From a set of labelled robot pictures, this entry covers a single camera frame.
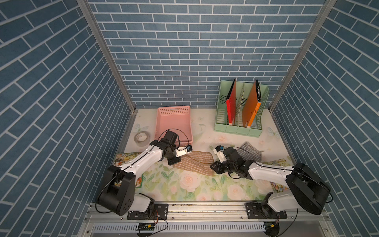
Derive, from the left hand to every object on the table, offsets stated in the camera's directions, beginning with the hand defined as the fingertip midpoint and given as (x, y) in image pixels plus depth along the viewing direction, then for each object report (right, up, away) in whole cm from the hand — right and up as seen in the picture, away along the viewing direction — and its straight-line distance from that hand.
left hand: (180, 155), depth 87 cm
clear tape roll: (-28, +9, +14) cm, 33 cm away
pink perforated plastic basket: (-6, +22, +28) cm, 36 cm away
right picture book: (+63, -5, +4) cm, 64 cm away
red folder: (+30, +33, 0) cm, 45 cm away
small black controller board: (-16, -32, -15) cm, 39 cm away
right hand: (+18, -6, -2) cm, 20 cm away
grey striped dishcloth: (+44, 0, +6) cm, 44 cm away
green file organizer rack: (+43, +43, +18) cm, 63 cm away
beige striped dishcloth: (+11, -5, +2) cm, 12 cm away
